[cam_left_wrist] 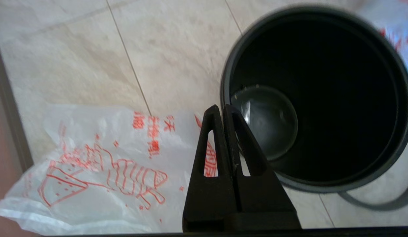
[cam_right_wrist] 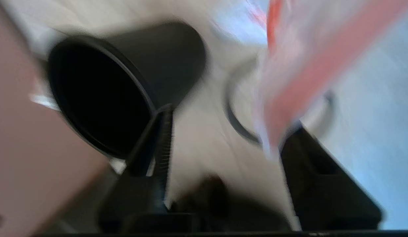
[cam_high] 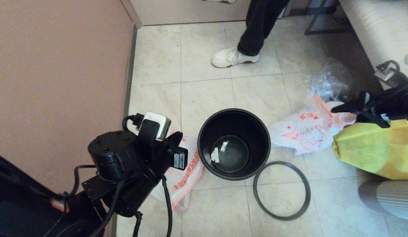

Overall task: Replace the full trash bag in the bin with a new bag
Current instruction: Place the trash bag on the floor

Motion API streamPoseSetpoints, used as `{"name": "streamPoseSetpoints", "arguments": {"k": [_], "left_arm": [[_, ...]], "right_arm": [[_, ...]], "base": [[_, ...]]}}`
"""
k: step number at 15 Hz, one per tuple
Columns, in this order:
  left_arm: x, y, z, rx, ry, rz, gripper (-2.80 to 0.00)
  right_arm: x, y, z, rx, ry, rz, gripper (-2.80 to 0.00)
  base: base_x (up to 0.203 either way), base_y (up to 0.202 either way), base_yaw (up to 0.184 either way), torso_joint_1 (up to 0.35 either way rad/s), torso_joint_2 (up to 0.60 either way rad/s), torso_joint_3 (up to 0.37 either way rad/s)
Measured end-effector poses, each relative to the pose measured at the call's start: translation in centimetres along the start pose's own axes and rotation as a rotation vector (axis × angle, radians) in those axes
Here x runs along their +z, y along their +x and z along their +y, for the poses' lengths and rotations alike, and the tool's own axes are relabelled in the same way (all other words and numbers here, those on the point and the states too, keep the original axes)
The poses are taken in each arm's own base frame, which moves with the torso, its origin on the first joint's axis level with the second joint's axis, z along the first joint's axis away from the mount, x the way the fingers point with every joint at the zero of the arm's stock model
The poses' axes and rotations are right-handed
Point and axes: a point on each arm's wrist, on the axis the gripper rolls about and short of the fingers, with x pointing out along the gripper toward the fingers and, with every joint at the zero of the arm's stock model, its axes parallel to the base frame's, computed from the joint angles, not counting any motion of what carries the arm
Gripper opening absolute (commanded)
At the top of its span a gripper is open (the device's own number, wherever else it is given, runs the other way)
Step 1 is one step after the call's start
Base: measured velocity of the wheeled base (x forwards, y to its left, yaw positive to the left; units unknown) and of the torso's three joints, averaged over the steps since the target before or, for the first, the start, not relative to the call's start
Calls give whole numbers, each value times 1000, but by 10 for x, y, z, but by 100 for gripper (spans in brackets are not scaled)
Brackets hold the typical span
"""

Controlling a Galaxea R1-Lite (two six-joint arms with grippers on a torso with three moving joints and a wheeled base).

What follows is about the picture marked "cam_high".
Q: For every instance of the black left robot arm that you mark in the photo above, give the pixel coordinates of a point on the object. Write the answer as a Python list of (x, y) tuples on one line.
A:
[(19, 210)]

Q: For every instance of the beige striped sofa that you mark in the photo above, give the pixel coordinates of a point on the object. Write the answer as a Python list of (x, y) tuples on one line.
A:
[(381, 33)]

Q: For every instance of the white red-print plastic bag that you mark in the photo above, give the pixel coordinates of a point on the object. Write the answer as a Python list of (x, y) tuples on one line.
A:
[(187, 177)]

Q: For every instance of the white sneaker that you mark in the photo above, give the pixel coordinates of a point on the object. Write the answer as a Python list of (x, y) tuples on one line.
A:
[(220, 1), (230, 59)]

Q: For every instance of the round striped grey stool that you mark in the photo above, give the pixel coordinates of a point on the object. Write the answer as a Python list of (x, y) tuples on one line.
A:
[(394, 200)]

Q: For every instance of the yellow plastic bag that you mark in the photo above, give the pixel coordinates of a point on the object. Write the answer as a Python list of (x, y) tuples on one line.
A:
[(371, 148)]

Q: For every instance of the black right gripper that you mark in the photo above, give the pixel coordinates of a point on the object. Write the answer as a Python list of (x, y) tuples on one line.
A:
[(394, 105)]

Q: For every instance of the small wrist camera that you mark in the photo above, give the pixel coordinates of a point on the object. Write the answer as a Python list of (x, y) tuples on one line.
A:
[(157, 123), (386, 74)]

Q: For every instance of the grey metal furniture leg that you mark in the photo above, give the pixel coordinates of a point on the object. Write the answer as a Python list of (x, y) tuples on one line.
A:
[(314, 18)]

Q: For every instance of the black round trash bin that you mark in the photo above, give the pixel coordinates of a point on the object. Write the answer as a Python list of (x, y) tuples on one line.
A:
[(253, 131)]

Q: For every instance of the small right wrist camera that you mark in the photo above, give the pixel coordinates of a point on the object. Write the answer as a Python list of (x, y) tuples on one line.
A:
[(386, 74)]

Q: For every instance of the clear plastic bag with rubbish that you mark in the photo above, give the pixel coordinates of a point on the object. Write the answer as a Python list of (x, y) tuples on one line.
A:
[(329, 79)]

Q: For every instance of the small left wrist camera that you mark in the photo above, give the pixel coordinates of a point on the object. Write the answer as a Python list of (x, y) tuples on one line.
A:
[(157, 123)]

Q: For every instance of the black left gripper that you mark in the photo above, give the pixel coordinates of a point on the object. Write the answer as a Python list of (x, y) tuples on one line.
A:
[(124, 191)]

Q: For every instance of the white liner bag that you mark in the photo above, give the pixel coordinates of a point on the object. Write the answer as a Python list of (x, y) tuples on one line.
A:
[(306, 131)]

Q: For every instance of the person's leg dark trousers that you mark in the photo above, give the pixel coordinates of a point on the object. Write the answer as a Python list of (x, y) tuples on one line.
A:
[(259, 26)]

